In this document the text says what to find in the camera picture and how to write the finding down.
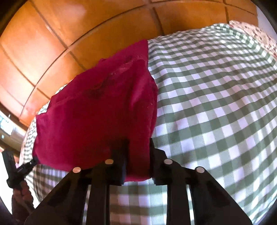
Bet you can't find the person's left hand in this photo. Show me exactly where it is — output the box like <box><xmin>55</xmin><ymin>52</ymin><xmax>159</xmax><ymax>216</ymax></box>
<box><xmin>13</xmin><ymin>181</ymin><xmax>34</xmax><ymax>214</ymax></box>

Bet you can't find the green white checked bedspread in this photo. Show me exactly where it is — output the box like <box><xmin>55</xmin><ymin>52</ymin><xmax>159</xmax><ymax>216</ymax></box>
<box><xmin>18</xmin><ymin>22</ymin><xmax>277</xmax><ymax>225</ymax></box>

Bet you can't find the wooden panelled wardrobe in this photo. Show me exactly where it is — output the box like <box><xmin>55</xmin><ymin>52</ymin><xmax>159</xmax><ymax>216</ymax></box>
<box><xmin>1</xmin><ymin>1</ymin><xmax>258</xmax><ymax>127</ymax></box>

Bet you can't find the floral patterned pillow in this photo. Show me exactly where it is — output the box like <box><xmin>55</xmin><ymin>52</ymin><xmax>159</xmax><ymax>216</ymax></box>
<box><xmin>229</xmin><ymin>20</ymin><xmax>276</xmax><ymax>59</ymax></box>

